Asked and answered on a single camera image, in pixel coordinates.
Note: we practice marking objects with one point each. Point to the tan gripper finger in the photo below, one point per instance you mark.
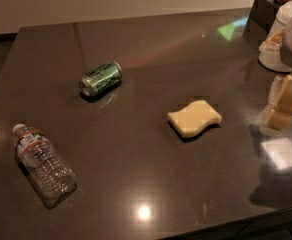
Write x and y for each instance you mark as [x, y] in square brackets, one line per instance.
[271, 119]
[283, 103]

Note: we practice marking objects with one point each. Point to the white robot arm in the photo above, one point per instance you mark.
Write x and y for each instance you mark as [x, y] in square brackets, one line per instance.
[286, 47]

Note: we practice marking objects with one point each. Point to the clear plastic water bottle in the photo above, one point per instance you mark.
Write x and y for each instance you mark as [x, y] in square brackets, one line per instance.
[51, 177]

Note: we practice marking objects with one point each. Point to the yellow wavy sponge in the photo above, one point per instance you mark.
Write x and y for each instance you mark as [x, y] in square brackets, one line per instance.
[194, 118]

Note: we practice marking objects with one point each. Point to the green soda can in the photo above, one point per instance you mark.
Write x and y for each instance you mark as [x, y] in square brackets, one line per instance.
[100, 79]

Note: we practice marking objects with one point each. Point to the dark box in background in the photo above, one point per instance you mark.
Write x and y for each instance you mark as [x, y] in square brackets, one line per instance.
[261, 18]

